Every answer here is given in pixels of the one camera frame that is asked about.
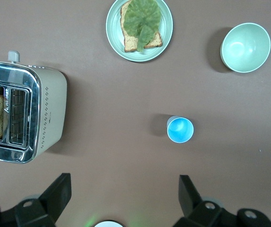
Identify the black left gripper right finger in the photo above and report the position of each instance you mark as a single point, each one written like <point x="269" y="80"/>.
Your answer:
<point x="196" y="208"/>

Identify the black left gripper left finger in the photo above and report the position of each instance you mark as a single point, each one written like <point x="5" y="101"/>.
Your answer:
<point x="52" y="201"/>

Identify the light blue plastic cup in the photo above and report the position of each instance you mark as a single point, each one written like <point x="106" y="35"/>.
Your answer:
<point x="180" y="129"/>

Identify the beige chrome toaster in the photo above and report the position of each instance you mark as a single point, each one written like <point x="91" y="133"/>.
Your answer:
<point x="52" y="106"/>

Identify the brown table cover mat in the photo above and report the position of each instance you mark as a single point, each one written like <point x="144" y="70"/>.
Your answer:
<point x="116" y="113"/>

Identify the pale green bowl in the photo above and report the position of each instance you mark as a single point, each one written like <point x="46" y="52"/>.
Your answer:
<point x="246" y="47"/>

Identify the toast slice under lettuce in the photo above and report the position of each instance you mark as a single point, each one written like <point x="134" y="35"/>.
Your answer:
<point x="129" y="43"/>

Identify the pale green plate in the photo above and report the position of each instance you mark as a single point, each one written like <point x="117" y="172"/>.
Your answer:
<point x="166" y="26"/>

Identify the green lettuce leaf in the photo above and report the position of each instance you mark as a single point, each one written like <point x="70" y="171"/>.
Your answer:
<point x="142" y="19"/>

